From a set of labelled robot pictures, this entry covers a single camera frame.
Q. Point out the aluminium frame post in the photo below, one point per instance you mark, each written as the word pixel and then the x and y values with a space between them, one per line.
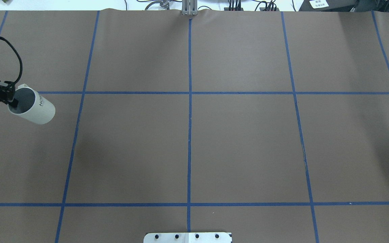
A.
pixel 189 7

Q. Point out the white mug grey inside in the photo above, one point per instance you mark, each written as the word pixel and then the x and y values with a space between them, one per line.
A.
pixel 32 106

